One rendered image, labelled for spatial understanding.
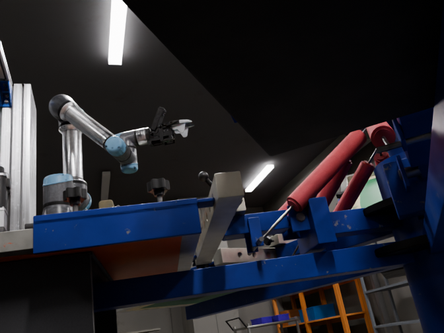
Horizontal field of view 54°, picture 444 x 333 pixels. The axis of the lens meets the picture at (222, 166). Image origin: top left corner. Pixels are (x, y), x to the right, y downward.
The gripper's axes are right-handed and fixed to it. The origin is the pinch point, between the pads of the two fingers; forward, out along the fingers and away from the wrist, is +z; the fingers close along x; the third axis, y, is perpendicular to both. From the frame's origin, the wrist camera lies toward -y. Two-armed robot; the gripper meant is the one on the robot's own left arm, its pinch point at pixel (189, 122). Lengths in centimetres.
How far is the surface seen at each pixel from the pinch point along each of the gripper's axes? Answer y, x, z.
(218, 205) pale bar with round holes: 55, 100, 17
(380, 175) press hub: 49, 56, 60
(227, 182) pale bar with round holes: 52, 103, 20
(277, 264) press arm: 68, 71, 26
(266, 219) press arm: 57, 70, 26
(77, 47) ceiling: -159, -168, -117
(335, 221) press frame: 60, 65, 44
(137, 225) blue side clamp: 57, 105, 2
